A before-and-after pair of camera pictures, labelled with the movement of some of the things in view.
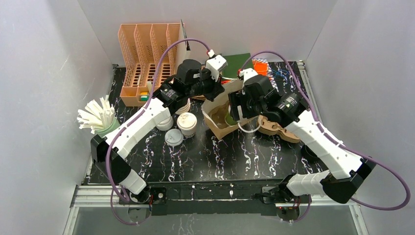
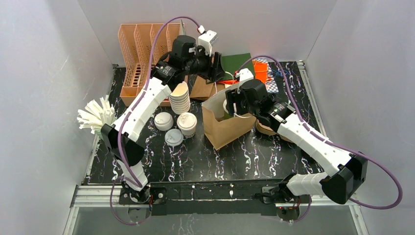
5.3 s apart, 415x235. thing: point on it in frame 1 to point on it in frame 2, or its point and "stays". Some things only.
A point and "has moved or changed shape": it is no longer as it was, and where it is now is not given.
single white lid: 187,120 stays
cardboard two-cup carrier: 272,128 stays
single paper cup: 187,122 stays
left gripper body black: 212,89 to 209,65
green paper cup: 229,120 to 226,114
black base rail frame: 226,197 stays
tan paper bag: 215,112 has moved or changed shape
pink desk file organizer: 141,44 stays
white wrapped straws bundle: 97,114 stays
